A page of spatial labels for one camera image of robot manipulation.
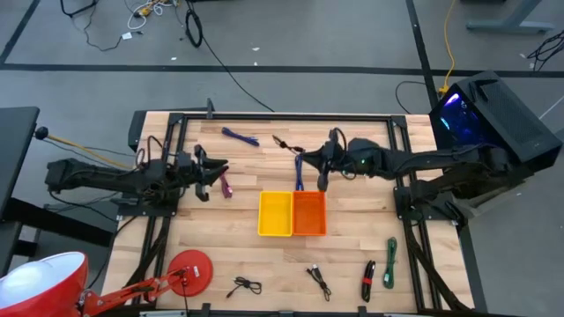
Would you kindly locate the yellow plastic basket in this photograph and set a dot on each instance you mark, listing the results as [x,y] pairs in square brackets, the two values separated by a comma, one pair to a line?
[275,213]

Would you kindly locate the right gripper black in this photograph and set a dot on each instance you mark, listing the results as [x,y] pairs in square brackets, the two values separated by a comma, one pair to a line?
[335,158]

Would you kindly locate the grey desk leg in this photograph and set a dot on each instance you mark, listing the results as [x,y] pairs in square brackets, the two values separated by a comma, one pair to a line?
[511,24]

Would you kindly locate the orange plastic basket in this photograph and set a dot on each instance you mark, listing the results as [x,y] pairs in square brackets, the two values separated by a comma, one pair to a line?
[309,213]

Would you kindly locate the black knob on yellow rod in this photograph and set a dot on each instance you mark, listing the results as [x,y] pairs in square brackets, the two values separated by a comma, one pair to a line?
[42,133]

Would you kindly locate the black aluminium table frame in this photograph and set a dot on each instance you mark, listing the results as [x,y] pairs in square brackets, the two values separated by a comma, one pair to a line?
[286,117]

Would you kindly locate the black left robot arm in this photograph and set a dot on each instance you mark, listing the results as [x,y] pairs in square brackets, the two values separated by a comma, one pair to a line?
[97,176]

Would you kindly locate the red desk lamp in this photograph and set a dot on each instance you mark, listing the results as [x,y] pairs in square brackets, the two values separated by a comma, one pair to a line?
[44,286]

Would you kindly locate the black desk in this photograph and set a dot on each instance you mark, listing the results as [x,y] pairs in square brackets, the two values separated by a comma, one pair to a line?
[15,149]

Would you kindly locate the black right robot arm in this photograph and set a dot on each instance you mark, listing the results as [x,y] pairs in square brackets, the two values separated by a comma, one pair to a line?
[432,160]

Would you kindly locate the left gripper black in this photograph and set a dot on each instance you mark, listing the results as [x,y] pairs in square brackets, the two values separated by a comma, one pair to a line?
[200,174]

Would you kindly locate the black computer tower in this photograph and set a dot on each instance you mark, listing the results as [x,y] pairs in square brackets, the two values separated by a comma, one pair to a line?
[506,114]

